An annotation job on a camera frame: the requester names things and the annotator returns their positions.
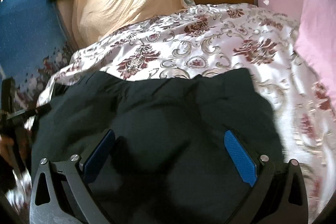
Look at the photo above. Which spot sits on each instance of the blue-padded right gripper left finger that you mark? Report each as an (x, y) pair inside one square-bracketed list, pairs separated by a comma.
[(95, 155)]

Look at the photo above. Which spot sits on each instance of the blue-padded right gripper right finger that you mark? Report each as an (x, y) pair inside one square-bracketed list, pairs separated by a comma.
[(244, 164)]

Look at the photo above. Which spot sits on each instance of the black padded jacket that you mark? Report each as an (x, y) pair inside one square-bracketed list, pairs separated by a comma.
[(168, 163)]

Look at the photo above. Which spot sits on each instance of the left hand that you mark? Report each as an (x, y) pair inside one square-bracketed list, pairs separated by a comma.
[(24, 139)]

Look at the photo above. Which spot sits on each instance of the blue fabric wardrobe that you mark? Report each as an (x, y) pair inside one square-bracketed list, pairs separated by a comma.
[(28, 37)]

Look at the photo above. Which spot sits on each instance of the floral satin bedspread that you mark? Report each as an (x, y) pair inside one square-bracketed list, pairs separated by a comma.
[(209, 40)]

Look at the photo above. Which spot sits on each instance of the pink curtain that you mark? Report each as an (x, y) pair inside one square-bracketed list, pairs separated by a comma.
[(316, 41)]

